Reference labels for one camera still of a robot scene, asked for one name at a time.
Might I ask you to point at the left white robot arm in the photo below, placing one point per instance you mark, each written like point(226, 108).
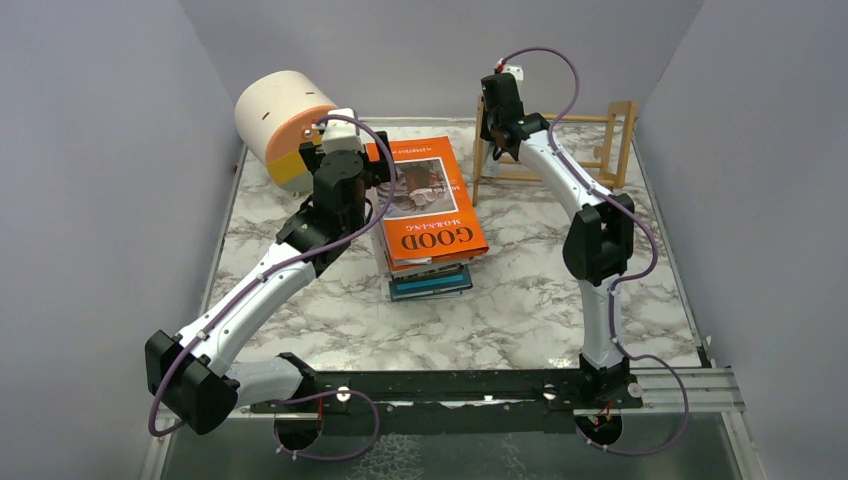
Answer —
point(193, 373)

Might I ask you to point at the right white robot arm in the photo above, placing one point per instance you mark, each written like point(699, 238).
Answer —
point(599, 240)

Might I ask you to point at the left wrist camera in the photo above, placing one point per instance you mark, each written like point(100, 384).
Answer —
point(341, 135)

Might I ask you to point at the teal bottom book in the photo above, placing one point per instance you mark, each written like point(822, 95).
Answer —
point(447, 282)

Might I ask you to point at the cream orange cylinder container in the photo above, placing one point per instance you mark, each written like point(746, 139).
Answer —
point(273, 116)

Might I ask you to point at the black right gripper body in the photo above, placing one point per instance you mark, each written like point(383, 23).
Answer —
point(486, 126)

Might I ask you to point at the grey ianra book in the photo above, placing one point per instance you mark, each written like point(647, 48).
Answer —
point(491, 160)

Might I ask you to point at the middle books in stack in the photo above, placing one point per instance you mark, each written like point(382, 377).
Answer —
point(396, 272)

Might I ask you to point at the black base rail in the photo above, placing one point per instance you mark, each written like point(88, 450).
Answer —
point(356, 403)

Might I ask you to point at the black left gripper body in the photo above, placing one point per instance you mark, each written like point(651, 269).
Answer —
point(377, 172)

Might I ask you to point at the orange Good Morning book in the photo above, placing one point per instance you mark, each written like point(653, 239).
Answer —
point(431, 216)

